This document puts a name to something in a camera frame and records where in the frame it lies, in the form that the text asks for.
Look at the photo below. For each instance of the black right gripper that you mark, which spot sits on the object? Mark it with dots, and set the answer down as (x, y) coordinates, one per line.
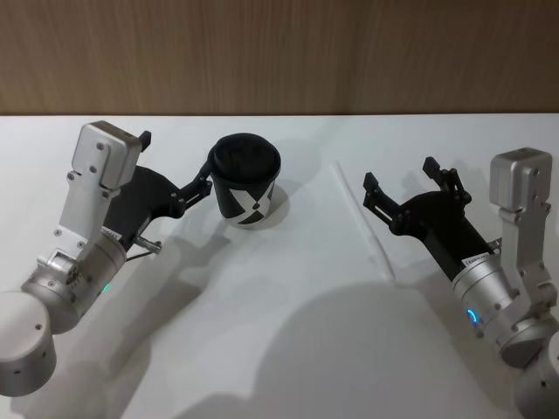
(445, 227)

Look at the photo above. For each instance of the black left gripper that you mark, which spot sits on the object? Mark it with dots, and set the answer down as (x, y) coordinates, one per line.
(140, 196)

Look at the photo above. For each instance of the black plastic cup lid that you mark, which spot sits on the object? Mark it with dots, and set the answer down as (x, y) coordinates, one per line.
(244, 155)

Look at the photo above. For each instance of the black paper cup white print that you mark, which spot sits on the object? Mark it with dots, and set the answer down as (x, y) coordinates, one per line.
(231, 201)

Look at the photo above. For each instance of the white paper-wrapped straw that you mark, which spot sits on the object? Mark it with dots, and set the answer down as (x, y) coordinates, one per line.
(356, 205)

